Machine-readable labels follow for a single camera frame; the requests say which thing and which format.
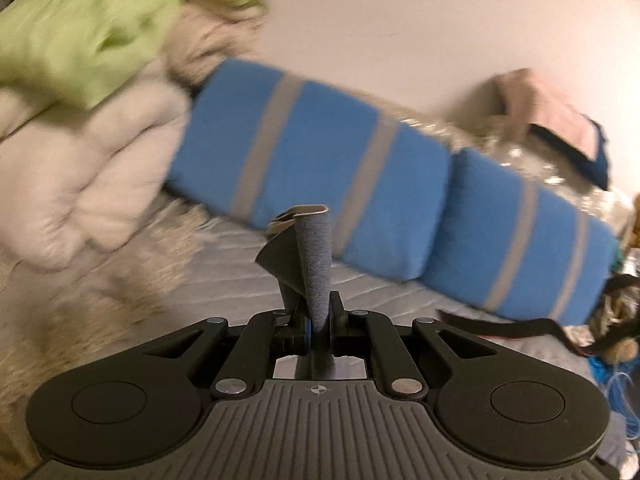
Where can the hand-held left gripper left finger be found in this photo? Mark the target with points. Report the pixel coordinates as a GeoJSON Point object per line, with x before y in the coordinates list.
{"type": "Point", "coordinates": [307, 335]}

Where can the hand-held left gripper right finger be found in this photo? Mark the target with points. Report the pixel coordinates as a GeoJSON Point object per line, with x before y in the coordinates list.
{"type": "Point", "coordinates": [336, 330]}

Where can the grey-blue fleece pants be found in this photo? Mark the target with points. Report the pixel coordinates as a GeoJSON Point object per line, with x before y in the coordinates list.
{"type": "Point", "coordinates": [312, 260]}

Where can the grey quilted bedspread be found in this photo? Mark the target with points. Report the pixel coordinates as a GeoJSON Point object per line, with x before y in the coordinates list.
{"type": "Point", "coordinates": [225, 280]}

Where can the black belt with red edge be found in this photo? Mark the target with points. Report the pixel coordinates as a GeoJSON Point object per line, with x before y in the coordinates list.
{"type": "Point", "coordinates": [500, 330]}

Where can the blue grey-striped pillow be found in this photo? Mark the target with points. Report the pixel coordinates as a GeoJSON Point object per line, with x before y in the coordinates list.
{"type": "Point", "coordinates": [320, 145]}
{"type": "Point", "coordinates": [480, 240]}

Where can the cream knitted blanket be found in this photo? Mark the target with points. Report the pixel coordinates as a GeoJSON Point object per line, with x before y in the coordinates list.
{"type": "Point", "coordinates": [100, 180]}

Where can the brown teddy bear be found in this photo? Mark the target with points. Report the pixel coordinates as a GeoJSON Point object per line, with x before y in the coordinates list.
{"type": "Point", "coordinates": [625, 350]}

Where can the pink floral cloth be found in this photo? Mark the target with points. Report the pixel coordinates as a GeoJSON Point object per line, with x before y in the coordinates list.
{"type": "Point", "coordinates": [545, 105]}

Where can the dark blue cushion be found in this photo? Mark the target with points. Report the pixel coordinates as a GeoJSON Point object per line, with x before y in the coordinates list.
{"type": "Point", "coordinates": [595, 160]}

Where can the light green cloth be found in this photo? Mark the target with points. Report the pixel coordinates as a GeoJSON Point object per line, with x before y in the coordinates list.
{"type": "Point", "coordinates": [100, 25]}

